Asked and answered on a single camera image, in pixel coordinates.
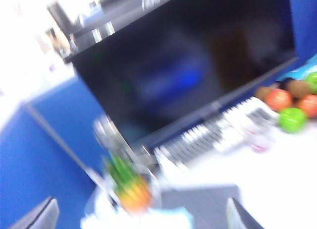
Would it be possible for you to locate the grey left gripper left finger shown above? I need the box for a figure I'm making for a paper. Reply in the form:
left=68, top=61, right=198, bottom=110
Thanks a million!
left=9, top=196, right=60, bottom=229

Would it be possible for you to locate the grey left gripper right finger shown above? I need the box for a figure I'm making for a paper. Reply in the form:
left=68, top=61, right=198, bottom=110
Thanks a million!
left=225, top=196, right=264, bottom=229

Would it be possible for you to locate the blue partition panel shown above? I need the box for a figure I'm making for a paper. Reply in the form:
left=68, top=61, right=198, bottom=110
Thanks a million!
left=24, top=75, right=117, bottom=190
left=0, top=106, right=100, bottom=229

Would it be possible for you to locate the white and grey keyboard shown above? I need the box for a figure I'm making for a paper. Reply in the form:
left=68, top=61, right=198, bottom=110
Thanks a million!
left=153, top=96, right=280, bottom=165

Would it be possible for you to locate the orange green toy carrot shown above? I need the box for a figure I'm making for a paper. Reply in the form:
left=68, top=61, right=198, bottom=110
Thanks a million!
left=104, top=149, right=153, bottom=214

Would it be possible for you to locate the grey robot figure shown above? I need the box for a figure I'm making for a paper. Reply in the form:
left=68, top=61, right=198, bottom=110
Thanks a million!
left=93, top=114, right=136, bottom=163

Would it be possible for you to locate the green toy apple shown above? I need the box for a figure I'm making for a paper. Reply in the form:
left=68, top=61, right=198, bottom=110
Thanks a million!
left=279, top=107, right=308, bottom=133

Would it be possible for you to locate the orange toy fruit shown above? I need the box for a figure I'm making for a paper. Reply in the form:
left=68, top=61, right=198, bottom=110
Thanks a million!
left=266, top=88, right=293, bottom=111
left=297, top=94, right=317, bottom=118

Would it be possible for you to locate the brown toy kiwi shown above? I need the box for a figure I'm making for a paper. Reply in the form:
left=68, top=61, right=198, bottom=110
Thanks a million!
left=287, top=79, right=312, bottom=98
left=255, top=86, right=273, bottom=100

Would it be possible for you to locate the green toy fruit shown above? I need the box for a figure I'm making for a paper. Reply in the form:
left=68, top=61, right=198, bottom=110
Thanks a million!
left=306, top=71, right=317, bottom=95

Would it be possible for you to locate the black AOC computer monitor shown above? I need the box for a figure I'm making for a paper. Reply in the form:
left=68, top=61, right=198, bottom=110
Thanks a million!
left=47, top=0, right=300, bottom=150

